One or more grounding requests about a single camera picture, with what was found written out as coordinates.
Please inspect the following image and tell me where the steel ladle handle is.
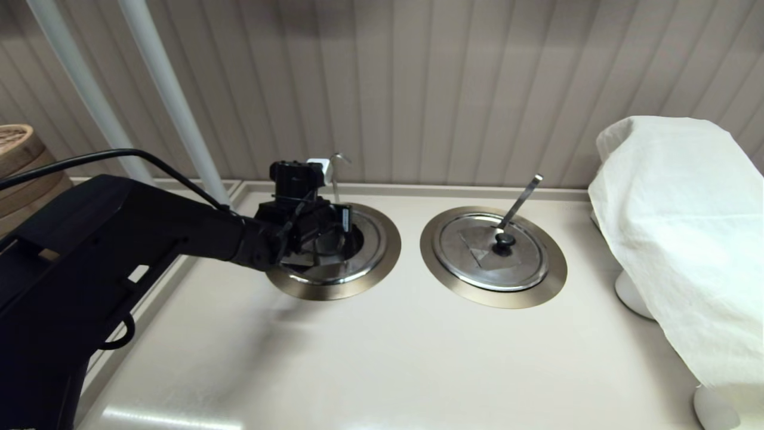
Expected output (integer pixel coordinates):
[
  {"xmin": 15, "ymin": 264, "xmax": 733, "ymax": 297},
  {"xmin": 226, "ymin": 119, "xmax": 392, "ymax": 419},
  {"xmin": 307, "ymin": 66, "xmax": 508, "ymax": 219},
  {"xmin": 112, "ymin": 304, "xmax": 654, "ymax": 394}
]
[
  {"xmin": 495, "ymin": 174, "xmax": 544, "ymax": 235},
  {"xmin": 330, "ymin": 152, "xmax": 353, "ymax": 207}
]

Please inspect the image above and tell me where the grey white slanted pole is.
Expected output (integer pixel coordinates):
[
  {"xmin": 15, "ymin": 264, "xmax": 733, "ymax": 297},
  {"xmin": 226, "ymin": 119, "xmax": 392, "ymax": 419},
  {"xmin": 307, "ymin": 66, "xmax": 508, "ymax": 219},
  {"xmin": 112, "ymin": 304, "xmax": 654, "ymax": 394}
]
[
  {"xmin": 27, "ymin": 0, "xmax": 155, "ymax": 183},
  {"xmin": 118, "ymin": 0, "xmax": 230, "ymax": 207}
]

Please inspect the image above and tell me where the white ceramic cup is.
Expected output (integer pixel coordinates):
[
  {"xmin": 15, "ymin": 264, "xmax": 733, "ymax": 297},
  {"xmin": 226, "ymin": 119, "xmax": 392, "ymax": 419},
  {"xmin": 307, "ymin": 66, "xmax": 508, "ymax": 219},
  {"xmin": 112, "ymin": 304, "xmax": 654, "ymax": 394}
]
[
  {"xmin": 615, "ymin": 270, "xmax": 657, "ymax": 321},
  {"xmin": 692, "ymin": 385, "xmax": 744, "ymax": 430}
]

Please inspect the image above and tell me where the white cloth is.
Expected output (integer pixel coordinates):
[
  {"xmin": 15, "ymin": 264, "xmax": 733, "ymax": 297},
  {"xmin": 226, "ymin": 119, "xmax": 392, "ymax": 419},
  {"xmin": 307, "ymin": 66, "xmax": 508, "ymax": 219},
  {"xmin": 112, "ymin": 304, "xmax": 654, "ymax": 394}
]
[{"xmin": 588, "ymin": 115, "xmax": 764, "ymax": 419}]

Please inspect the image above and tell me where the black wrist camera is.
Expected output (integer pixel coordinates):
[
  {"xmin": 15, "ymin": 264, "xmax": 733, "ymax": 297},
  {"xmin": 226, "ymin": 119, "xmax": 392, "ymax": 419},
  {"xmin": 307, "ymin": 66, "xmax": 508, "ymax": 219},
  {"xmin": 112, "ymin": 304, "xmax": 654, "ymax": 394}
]
[{"xmin": 270, "ymin": 160, "xmax": 326, "ymax": 201}]

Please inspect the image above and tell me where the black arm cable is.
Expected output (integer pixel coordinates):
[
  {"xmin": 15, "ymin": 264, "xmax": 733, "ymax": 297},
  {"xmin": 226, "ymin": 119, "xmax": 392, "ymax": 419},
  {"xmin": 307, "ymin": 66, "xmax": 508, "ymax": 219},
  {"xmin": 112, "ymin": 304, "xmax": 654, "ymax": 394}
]
[{"xmin": 0, "ymin": 148, "xmax": 235, "ymax": 213}]

